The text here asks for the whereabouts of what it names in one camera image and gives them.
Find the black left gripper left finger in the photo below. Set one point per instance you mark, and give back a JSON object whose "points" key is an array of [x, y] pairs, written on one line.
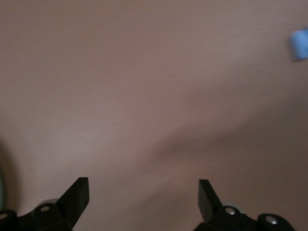
{"points": [[67, 211]]}

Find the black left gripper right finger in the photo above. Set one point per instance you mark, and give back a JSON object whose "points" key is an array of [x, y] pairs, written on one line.
{"points": [[221, 219]]}

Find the blue uppercase letter W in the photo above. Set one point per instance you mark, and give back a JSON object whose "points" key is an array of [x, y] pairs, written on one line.
{"points": [[300, 43]]}

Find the brown table mat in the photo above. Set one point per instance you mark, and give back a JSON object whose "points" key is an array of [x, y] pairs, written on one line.
{"points": [[120, 72]]}

